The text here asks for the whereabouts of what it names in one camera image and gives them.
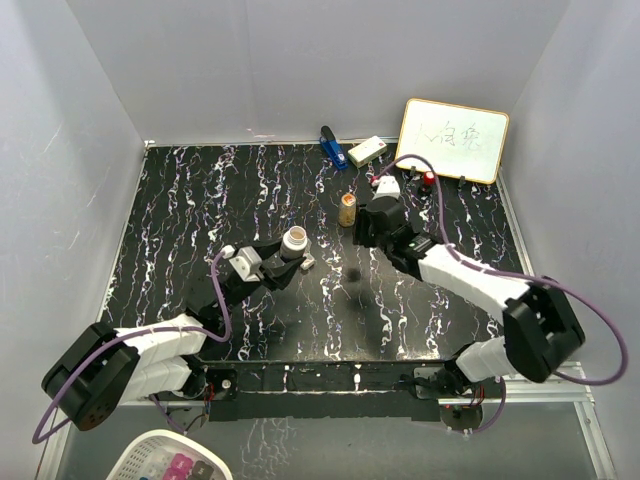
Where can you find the white cap pill bottle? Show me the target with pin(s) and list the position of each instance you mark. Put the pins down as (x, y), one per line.
(294, 243)

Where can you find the white green small box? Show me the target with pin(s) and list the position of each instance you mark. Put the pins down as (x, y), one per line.
(363, 153)

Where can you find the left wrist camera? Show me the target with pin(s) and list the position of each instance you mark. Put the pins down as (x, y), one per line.
(244, 264)

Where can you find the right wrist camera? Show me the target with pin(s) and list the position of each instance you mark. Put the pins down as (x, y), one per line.
(385, 187)

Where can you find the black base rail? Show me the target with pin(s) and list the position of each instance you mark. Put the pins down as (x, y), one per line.
(419, 390)

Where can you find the blue black stapler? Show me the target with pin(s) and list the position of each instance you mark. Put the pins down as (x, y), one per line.
(332, 148)

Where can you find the clear jar of yellow capsules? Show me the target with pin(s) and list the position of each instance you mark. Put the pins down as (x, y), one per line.
(347, 210)

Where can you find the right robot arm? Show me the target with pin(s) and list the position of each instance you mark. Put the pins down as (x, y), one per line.
(540, 328)

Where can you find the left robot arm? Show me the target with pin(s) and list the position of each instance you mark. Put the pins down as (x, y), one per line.
(106, 367)

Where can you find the white plastic basket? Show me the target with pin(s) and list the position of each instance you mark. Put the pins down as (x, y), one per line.
(162, 454)

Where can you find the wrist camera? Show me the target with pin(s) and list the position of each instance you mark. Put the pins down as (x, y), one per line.
(244, 264)
(385, 187)

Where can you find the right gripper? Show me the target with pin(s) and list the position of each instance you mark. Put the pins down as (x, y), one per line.
(360, 229)

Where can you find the yellow clear weekly pill organizer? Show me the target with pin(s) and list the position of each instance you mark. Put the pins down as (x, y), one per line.
(309, 260)

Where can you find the red emergency stop button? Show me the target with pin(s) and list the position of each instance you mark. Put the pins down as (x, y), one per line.
(428, 182)

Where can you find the small whiteboard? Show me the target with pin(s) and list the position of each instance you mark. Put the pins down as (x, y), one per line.
(458, 141)

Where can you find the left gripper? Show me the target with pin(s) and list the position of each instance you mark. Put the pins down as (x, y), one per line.
(276, 280)

